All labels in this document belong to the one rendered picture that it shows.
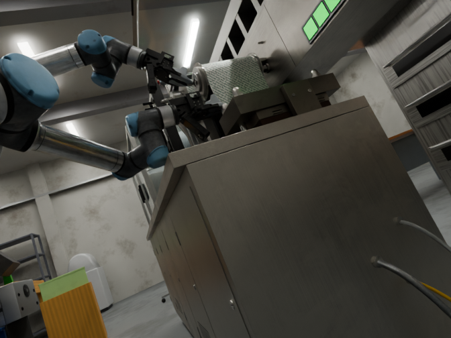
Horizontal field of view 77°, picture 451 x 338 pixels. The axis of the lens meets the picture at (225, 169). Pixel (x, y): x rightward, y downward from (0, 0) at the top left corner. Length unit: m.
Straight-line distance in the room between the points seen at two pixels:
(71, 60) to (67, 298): 3.12
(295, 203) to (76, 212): 7.88
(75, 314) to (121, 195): 4.92
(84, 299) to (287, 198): 3.33
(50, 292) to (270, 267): 3.38
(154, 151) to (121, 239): 7.30
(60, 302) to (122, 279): 4.40
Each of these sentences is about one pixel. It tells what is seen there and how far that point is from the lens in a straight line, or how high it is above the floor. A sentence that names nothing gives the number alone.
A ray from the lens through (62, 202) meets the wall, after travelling 8.53.
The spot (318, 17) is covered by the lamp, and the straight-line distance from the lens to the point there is 1.07.
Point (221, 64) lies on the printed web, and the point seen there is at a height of 1.27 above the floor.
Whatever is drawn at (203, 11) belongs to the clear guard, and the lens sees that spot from 1.70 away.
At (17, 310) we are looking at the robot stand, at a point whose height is 0.71.
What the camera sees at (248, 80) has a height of 1.18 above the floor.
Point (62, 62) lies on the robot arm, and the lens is 1.07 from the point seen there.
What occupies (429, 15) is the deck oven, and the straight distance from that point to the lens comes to 2.91.
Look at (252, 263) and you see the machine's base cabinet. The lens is 0.67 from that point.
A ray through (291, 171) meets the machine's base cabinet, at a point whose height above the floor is 0.76.
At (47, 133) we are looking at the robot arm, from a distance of 0.86.
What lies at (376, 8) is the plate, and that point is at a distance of 1.15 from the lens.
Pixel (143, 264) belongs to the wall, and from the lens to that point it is 8.12.
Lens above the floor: 0.70
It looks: 10 degrees up
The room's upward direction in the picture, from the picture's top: 23 degrees counter-clockwise
